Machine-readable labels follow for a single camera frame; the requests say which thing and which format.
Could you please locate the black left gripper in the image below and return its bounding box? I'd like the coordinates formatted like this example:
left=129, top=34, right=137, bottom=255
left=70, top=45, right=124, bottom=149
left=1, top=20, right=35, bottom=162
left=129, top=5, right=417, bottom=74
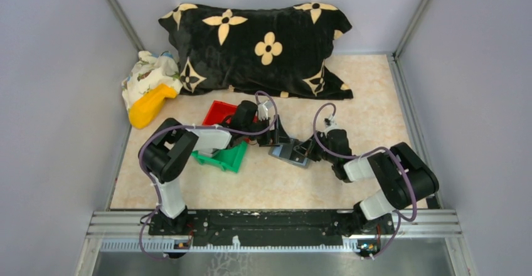
left=243, top=114, right=293, bottom=147

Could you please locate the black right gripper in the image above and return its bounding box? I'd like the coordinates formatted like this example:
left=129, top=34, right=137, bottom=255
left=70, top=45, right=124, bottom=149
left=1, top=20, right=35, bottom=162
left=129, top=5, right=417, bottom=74
left=294, top=130, right=337, bottom=164

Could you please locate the green plastic bin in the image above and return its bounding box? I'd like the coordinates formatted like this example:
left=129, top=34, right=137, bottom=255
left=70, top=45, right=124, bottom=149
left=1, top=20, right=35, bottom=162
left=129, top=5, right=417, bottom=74
left=191, top=142, right=248, bottom=173

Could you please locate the red plastic bin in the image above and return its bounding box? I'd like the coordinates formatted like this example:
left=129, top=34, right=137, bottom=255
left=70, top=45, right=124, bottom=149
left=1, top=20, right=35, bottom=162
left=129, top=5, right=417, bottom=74
left=202, top=100, right=237, bottom=127

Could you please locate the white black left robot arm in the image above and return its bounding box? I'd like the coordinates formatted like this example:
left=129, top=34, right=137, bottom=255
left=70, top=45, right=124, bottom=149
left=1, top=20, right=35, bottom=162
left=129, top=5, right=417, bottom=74
left=138, top=100, right=290, bottom=235

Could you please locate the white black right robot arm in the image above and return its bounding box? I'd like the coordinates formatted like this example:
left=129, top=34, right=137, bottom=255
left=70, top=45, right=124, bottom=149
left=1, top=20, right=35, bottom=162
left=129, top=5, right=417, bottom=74
left=295, top=127, right=439, bottom=233

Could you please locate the black floral pillow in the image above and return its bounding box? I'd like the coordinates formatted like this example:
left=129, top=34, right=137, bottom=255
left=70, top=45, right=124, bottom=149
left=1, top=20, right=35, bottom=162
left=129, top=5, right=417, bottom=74
left=158, top=2, right=354, bottom=100

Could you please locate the yellow and white cloth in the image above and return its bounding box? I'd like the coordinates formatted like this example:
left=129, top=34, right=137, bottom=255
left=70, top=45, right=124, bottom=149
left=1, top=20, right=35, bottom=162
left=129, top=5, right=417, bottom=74
left=122, top=51, right=183, bottom=129

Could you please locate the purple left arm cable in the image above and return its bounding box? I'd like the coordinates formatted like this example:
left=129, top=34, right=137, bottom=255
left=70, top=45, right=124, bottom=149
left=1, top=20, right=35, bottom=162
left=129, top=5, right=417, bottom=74
left=137, top=90, right=279, bottom=262

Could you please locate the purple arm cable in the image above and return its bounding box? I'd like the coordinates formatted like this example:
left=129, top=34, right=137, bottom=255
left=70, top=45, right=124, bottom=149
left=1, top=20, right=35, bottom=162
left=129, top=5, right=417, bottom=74
left=312, top=102, right=418, bottom=223
left=137, top=90, right=279, bottom=262

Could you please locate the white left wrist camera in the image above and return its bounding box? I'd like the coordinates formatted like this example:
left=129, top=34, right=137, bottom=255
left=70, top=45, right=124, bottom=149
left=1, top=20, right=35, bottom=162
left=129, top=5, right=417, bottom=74
left=257, top=100, right=274, bottom=121

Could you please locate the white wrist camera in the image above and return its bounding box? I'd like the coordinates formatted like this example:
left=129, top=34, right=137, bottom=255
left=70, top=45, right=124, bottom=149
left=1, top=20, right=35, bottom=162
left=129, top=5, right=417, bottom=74
left=257, top=100, right=274, bottom=121
left=324, top=115, right=339, bottom=135

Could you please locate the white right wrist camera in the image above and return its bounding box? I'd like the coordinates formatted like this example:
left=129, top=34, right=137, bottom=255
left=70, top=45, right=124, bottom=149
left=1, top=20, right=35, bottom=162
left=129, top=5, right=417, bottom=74
left=324, top=115, right=339, bottom=135

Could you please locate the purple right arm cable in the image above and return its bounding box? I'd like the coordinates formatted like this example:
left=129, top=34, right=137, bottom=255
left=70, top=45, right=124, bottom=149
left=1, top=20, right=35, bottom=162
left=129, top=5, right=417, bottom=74
left=312, top=102, right=418, bottom=223

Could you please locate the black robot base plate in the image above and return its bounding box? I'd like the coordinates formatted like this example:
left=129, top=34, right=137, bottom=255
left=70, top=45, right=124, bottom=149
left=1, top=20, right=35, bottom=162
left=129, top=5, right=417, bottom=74
left=141, top=209, right=395, bottom=257

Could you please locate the aluminium frame rail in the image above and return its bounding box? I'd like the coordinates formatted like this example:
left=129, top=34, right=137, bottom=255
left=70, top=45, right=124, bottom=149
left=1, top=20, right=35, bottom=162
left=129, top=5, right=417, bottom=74
left=87, top=210, right=462, bottom=253

